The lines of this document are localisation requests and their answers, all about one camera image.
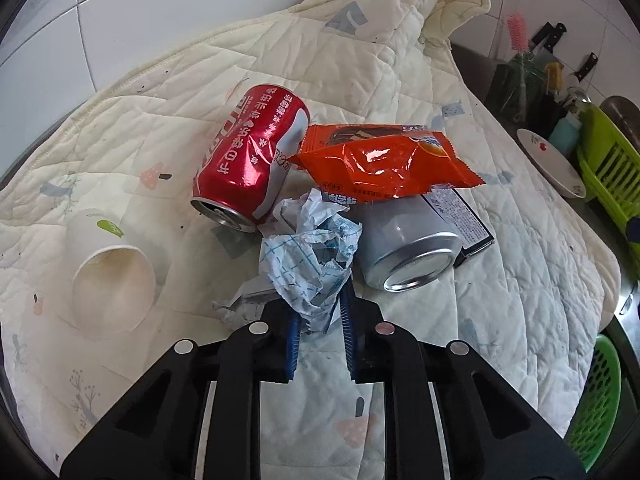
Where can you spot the red soda can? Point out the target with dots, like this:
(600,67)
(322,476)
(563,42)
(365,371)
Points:
(245,160)

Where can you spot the white paper cup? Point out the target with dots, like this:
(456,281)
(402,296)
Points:
(115,285)

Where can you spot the steel pot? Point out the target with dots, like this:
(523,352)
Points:
(622,107)

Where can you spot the yellow brush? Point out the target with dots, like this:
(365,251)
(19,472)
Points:
(553,77)

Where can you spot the dark small box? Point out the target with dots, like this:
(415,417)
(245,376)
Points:
(465,225)

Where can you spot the dark utensil holder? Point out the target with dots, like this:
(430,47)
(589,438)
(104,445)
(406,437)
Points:
(505,95)

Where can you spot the cream quilted blanket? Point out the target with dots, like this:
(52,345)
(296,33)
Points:
(500,310)

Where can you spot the teal bottle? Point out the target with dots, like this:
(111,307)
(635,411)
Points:
(565,135)

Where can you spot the green plastic basket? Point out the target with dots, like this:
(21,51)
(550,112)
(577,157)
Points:
(595,400)

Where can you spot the green dish rack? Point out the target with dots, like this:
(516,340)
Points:
(615,170)

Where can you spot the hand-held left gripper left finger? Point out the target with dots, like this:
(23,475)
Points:
(292,345)

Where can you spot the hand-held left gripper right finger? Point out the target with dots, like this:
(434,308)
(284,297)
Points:
(347,330)

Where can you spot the silver drink can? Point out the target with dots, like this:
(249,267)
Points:
(400,240)

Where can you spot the white blue paper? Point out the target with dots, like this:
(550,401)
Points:
(305,260)

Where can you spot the pink bottle brush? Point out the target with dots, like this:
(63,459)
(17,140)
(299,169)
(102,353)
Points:
(517,30)

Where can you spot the orange snack wrapper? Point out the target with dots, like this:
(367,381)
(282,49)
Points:
(380,165)

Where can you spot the white bowl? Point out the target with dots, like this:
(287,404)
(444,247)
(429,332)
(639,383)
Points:
(550,160)

